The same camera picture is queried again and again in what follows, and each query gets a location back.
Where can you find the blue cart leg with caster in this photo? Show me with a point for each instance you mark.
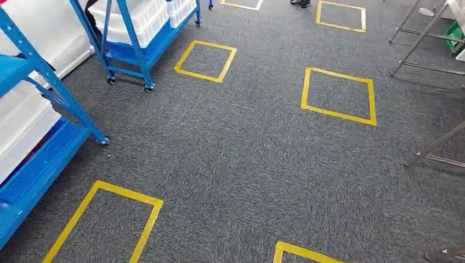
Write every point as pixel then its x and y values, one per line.
pixel 210 4

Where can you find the white panel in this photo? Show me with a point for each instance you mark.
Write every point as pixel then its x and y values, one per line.
pixel 47 32

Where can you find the green plastic crate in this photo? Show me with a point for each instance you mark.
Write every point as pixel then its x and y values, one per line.
pixel 454 38

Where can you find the blue metal shelf cart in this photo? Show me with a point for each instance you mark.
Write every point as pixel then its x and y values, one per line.
pixel 134 54
pixel 47 156

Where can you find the white plastic crate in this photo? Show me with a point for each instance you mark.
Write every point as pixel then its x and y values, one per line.
pixel 145 21
pixel 21 123
pixel 180 12

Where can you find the black wheeled base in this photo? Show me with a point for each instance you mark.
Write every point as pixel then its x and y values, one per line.
pixel 300 3

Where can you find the white paper scrap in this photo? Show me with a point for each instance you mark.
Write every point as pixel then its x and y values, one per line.
pixel 426 11

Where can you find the blue plastic crate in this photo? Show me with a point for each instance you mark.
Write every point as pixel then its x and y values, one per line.
pixel 40 163
pixel 152 47

